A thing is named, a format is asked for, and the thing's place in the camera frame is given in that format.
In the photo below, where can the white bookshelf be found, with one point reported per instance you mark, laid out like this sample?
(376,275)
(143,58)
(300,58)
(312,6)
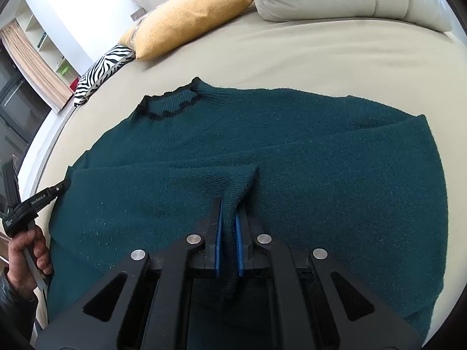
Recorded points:
(45,32)

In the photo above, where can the dark teal knit sweater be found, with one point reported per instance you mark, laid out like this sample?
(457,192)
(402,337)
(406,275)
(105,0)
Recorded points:
(255,160)

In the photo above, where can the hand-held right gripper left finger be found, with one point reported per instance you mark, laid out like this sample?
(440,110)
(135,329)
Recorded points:
(218,240)

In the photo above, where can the person's left forearm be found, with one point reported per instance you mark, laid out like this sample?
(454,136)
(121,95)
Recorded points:
(14,313)

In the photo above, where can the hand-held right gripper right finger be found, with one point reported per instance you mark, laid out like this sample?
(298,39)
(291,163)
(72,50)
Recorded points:
(239,244)

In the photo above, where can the beige bed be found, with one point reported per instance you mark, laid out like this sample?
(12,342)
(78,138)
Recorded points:
(292,62)

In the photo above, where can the person's left hand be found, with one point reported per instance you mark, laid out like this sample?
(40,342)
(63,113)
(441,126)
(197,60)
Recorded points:
(27,262)

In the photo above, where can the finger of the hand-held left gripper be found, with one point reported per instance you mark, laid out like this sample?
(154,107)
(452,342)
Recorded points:
(49,193)

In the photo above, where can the zebra striped pillow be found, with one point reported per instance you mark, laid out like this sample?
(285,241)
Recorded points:
(104,71)

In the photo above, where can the dark cabinet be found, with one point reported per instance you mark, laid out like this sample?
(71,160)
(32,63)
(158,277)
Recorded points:
(14,116)

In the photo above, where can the mustard yellow pillow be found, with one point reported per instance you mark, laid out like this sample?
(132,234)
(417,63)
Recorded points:
(189,22)

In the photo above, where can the beige curtain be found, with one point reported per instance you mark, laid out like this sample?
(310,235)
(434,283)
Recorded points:
(34,69)

